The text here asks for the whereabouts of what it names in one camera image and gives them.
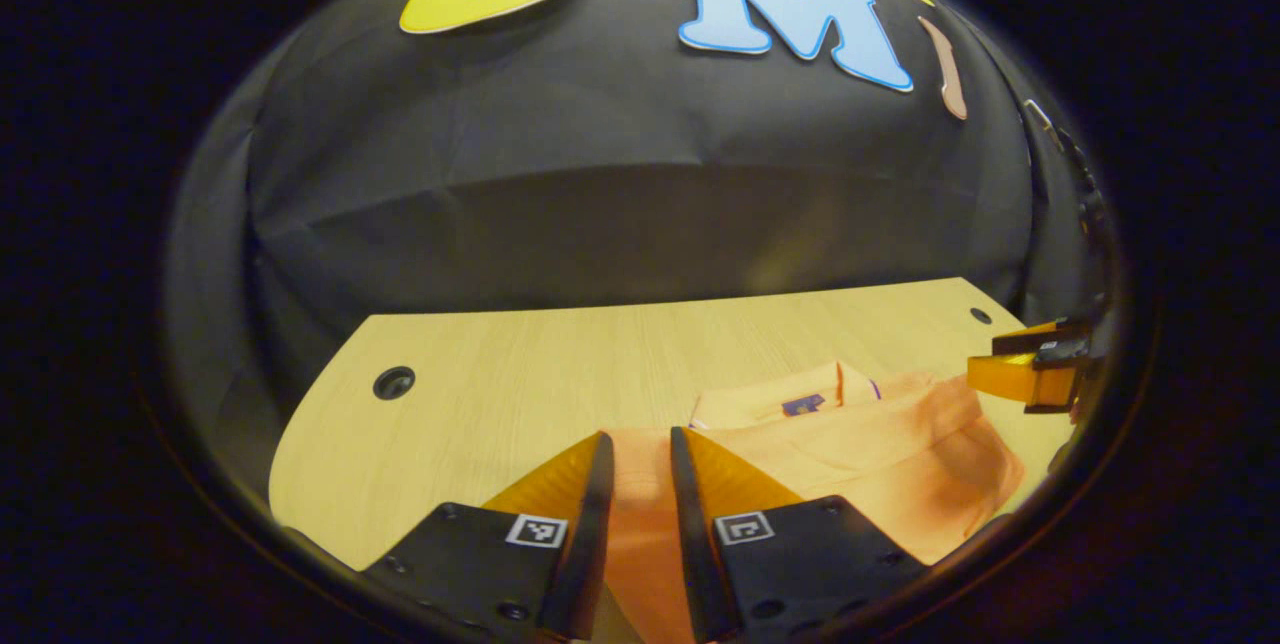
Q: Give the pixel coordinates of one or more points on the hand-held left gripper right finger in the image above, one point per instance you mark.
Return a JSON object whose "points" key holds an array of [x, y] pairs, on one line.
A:
{"points": [[695, 544]]}

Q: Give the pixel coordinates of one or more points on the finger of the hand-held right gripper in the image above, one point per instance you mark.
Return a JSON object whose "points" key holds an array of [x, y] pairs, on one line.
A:
{"points": [[1010, 379], [1060, 339]]}

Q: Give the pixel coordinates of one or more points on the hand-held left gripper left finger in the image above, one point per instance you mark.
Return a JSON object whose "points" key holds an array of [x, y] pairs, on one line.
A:
{"points": [[580, 544]]}

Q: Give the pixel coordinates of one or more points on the orange T-shirt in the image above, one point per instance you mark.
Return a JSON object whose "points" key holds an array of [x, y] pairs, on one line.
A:
{"points": [[860, 464]]}

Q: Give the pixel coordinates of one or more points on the black backdrop cloth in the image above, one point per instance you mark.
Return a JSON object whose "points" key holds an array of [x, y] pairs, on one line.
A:
{"points": [[620, 184]]}

